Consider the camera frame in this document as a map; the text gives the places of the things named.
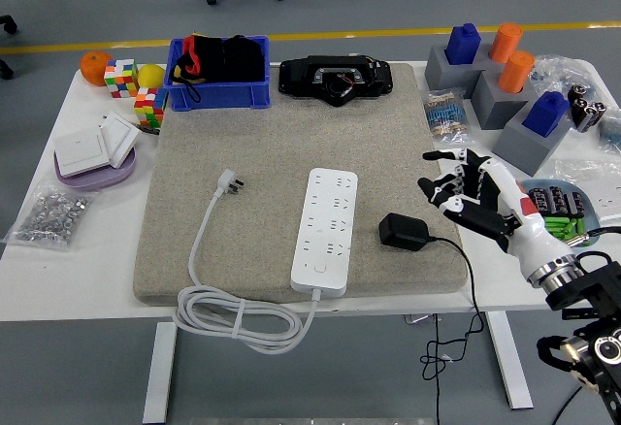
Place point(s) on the black table control panel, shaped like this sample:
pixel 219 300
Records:
pixel 577 314

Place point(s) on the white wall switch panel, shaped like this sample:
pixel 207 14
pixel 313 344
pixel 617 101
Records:
pixel 119 136
pixel 80 151

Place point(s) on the light blue dish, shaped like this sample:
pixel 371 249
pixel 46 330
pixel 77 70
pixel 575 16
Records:
pixel 529 185

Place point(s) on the robot right hand white shell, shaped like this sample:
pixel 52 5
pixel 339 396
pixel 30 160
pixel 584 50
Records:
pixel 526 231

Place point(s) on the black chair base wheels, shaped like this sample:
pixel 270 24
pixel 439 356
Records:
pixel 7 24

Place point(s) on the clear bag of small parts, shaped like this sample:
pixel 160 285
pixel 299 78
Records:
pixel 558 68

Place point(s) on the blue square peg block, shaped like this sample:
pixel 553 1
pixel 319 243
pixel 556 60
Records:
pixel 463 44
pixel 545 113

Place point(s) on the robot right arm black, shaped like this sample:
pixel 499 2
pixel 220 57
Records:
pixel 582 289

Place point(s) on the grey-brown mat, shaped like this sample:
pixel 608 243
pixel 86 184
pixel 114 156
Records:
pixel 252 143

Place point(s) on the multicolour puzzle cube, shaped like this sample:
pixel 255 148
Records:
pixel 149 107
pixel 121 78

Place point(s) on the white table leg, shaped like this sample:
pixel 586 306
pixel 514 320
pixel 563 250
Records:
pixel 509 362
pixel 160 371

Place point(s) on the clear bag of resistors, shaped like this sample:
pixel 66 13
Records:
pixel 446 117

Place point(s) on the clear bag of metal nuts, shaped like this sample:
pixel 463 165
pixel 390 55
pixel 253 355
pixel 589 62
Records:
pixel 48 214

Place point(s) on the metal hook under table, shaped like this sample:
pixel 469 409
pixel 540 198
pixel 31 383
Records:
pixel 412 318

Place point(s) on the pile of green cells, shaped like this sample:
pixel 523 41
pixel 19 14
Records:
pixel 563 226

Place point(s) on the grey socket block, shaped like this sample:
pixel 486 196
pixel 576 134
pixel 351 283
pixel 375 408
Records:
pixel 521 146
pixel 439 73
pixel 492 105

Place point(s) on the blue plastic bin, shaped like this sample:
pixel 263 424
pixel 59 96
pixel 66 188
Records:
pixel 218 95

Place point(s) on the yellow lemon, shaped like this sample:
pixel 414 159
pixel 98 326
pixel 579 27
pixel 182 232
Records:
pixel 151 75

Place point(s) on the orange cylinder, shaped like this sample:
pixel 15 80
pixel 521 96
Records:
pixel 504 42
pixel 516 72

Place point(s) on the black device housing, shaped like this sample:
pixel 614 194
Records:
pixel 301 75

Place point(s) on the purple tray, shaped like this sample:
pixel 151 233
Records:
pixel 97 180

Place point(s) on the orange fruit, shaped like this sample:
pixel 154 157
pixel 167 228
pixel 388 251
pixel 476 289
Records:
pixel 92 68

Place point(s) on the black cylindrical capacitor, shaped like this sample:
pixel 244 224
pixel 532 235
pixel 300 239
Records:
pixel 558 202
pixel 540 200
pixel 577 203

